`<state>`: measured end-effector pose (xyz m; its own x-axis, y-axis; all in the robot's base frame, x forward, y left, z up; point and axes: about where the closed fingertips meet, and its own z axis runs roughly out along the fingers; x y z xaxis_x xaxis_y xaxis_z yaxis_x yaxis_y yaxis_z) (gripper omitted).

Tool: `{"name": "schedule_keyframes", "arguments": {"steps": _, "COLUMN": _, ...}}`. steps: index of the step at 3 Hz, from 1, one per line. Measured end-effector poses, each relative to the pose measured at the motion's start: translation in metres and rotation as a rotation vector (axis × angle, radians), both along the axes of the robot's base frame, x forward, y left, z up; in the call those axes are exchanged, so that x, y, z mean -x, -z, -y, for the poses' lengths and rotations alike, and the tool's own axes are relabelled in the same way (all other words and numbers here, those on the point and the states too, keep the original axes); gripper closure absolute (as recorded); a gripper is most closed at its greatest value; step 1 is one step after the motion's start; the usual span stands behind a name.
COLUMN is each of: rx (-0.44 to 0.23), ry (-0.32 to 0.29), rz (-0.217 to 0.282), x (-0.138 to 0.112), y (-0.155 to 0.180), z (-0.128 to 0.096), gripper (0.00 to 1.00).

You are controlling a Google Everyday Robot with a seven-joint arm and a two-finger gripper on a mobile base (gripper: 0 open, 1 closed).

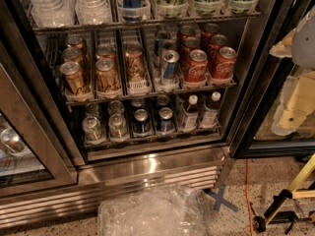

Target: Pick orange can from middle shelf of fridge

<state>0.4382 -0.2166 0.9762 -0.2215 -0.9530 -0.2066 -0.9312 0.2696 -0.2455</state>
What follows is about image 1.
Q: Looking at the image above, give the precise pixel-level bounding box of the right glass fridge door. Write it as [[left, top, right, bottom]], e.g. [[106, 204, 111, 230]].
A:
[[228, 0, 315, 159]]

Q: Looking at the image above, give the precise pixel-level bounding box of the white capped bottle right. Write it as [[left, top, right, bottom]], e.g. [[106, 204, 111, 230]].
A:
[[199, 91, 221, 129]]

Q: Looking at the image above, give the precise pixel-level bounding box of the white capped bottle left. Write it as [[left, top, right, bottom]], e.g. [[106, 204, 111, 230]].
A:
[[179, 94, 199, 132]]

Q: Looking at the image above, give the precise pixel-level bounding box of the blue red can top shelf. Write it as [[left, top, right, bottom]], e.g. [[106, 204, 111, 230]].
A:
[[122, 0, 142, 22]]

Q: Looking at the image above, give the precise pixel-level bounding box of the clear water bottle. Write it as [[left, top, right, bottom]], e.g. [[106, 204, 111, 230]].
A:
[[31, 0, 75, 28], [75, 0, 111, 26]]

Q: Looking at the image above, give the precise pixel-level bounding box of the clear water bottle left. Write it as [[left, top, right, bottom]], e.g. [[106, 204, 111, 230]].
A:
[[31, 0, 75, 28]]

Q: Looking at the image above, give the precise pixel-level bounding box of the clear plastic container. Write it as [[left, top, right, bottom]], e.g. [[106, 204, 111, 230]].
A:
[[97, 185, 210, 236]]

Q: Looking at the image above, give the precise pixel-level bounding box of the clear can bottom front left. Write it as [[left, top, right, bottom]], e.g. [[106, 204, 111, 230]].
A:
[[82, 116, 106, 145]]

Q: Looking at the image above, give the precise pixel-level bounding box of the red cola can back right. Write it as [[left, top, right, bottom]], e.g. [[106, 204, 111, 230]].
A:
[[201, 24, 220, 44]]

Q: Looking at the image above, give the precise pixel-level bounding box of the orange can lane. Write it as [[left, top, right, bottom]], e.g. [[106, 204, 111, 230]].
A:
[[125, 44, 144, 82], [95, 58, 120, 92], [95, 45, 116, 60]]

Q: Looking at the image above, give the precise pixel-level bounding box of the blue can bottom front left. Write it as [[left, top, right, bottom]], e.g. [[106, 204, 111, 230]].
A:
[[133, 108, 152, 136]]

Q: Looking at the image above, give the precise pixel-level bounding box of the clear can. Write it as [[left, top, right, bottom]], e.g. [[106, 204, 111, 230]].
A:
[[84, 102, 101, 120], [82, 116, 106, 145], [109, 114, 128, 141], [108, 100, 125, 116]]

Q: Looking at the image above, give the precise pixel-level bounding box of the yellow black wheeled stand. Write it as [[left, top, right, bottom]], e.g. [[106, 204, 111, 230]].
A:
[[252, 152, 315, 235]]

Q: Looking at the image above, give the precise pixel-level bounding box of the blue tape cross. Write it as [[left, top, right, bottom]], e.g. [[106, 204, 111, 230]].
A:
[[204, 185, 238, 212]]

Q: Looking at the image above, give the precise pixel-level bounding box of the blue can bottom front right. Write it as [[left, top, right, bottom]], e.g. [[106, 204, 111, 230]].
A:
[[157, 107, 174, 133]]

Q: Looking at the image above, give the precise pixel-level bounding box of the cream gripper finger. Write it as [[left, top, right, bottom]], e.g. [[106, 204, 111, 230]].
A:
[[272, 70, 315, 136]]

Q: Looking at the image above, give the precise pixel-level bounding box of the blue can bottom back left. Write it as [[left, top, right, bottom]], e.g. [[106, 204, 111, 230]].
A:
[[131, 98, 146, 112]]

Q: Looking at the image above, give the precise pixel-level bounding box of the red cola can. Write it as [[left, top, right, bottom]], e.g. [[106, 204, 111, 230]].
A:
[[208, 33, 228, 59], [201, 24, 220, 44], [184, 49, 208, 83], [211, 46, 237, 80], [181, 37, 200, 63], [177, 25, 196, 42]]

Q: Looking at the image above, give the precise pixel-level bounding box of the orange can middle left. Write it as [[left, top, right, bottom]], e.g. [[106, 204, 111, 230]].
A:
[[63, 47, 87, 70]]

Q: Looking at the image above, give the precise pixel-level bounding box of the blue energy can back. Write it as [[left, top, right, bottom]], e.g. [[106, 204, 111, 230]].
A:
[[155, 29, 170, 57]]

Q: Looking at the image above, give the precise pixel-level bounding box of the red cola can middle right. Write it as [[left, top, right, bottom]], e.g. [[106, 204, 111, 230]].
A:
[[208, 33, 228, 59]]

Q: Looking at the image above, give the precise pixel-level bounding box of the red cola can middle left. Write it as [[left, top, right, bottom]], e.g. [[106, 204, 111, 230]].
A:
[[181, 37, 200, 63]]

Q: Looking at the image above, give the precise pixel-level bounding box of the orange cable on floor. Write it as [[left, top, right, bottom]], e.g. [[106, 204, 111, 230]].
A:
[[244, 158, 255, 236]]

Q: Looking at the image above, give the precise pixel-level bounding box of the orange can back left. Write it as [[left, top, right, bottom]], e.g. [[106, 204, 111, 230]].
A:
[[66, 35, 88, 55]]

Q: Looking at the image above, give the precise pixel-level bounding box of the red cola can front left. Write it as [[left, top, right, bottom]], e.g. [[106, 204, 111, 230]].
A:
[[184, 49, 208, 83]]

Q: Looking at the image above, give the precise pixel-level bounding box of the clear can bottom back left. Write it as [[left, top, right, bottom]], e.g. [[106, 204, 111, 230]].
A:
[[84, 102, 101, 120]]

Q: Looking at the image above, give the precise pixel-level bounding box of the blue silver energy can front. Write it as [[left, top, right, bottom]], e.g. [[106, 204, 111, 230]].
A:
[[160, 50, 179, 86]]

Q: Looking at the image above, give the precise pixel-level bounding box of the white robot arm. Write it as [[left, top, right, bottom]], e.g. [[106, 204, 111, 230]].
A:
[[270, 6, 315, 136]]

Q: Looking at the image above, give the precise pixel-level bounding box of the blue energy can middle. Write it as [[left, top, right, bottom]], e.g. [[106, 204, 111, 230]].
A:
[[158, 39, 177, 57]]

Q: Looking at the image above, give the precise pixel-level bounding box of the red cola can back left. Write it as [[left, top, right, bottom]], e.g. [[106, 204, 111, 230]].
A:
[[177, 25, 196, 42]]

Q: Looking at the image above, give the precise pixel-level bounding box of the stainless steel fridge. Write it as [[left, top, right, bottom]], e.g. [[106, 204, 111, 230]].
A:
[[0, 0, 315, 230]]

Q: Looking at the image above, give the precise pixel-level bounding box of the orange can front left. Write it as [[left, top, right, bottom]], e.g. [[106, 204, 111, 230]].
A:
[[60, 61, 90, 95]]

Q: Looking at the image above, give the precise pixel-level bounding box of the red cola can front right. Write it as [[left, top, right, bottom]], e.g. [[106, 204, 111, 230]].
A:
[[211, 46, 237, 80]]

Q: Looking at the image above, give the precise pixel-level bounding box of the white capped bottle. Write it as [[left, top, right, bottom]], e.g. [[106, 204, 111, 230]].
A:
[[199, 91, 221, 129], [179, 94, 199, 132]]

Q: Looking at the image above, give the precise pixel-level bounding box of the blue can bottom back right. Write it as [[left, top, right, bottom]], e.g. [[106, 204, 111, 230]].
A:
[[156, 95, 169, 110]]

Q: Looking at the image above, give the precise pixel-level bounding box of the open glass fridge door left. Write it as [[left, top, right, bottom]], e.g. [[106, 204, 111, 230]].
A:
[[0, 43, 77, 198]]

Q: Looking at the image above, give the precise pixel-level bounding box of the clear water bottle right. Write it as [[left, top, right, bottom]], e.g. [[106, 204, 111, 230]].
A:
[[75, 0, 111, 26]]

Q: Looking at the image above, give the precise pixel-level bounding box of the orange can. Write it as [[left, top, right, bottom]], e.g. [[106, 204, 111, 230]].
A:
[[63, 47, 87, 70], [66, 35, 88, 55], [60, 61, 90, 95]]

